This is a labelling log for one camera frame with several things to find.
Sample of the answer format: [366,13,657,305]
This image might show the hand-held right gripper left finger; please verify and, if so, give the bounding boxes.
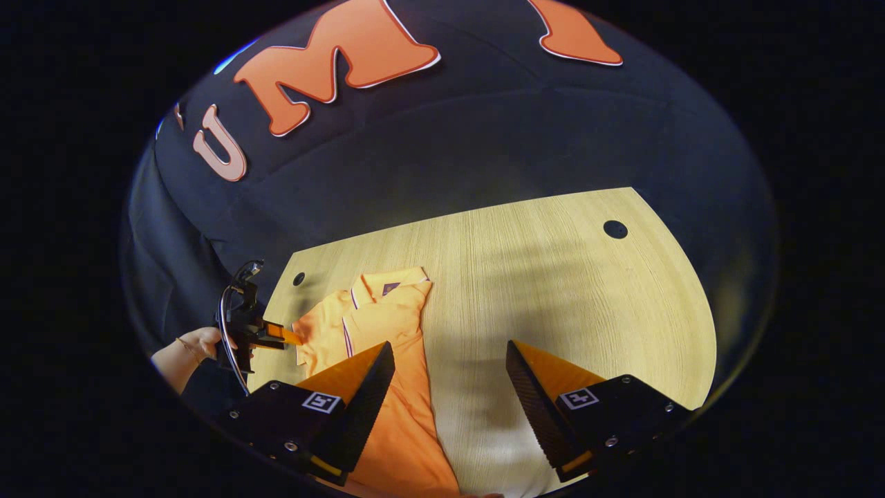
[214,341,396,486]

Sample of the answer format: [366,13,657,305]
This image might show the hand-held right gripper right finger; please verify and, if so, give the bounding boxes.
[505,339,694,483]

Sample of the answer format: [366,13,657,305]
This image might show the orange polo T-shirt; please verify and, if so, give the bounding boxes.
[292,267,505,498]

